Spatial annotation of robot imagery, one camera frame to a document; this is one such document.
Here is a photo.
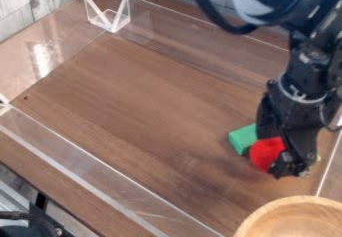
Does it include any green rectangular block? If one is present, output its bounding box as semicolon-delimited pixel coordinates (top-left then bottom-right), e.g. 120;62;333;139
227;124;257;155

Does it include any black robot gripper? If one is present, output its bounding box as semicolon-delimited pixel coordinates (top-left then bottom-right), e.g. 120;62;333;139
257;43;342;179

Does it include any black metal bracket with cable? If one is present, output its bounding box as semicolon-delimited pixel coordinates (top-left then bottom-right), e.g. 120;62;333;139
0;193;75;237

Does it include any red plush strawberry toy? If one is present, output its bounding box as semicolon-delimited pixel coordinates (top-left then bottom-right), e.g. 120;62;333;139
249;137;286;173

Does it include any wooden bowl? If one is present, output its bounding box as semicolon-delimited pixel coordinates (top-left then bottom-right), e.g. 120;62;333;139
234;196;342;237

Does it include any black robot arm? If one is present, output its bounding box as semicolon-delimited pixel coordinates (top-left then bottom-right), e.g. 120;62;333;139
194;0;342;179

